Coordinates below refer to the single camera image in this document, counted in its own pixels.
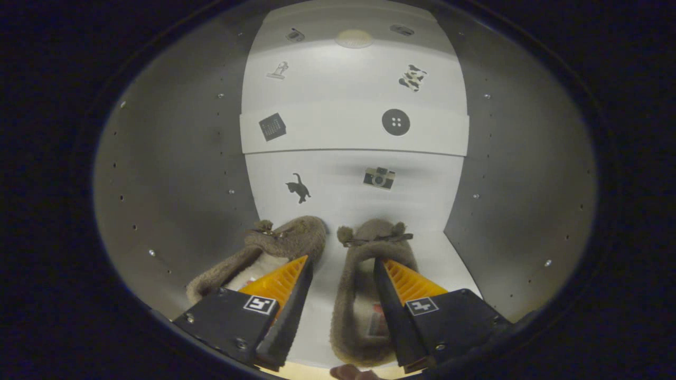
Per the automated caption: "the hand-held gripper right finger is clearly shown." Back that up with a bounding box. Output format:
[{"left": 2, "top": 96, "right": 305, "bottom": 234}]
[{"left": 373, "top": 258, "right": 513, "bottom": 373}]

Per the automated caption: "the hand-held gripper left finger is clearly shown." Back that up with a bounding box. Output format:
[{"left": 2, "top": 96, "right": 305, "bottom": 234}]
[{"left": 173, "top": 255, "right": 314, "bottom": 372}]

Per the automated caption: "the brown fuzzy slipper shoe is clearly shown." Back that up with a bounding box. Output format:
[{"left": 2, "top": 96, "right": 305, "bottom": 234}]
[
  {"left": 186, "top": 215, "right": 328, "bottom": 305},
  {"left": 330, "top": 219, "right": 420, "bottom": 368}
]

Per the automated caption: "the dark grey shoe cabinet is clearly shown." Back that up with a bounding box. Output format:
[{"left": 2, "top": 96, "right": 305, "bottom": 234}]
[{"left": 92, "top": 0, "right": 600, "bottom": 370}]

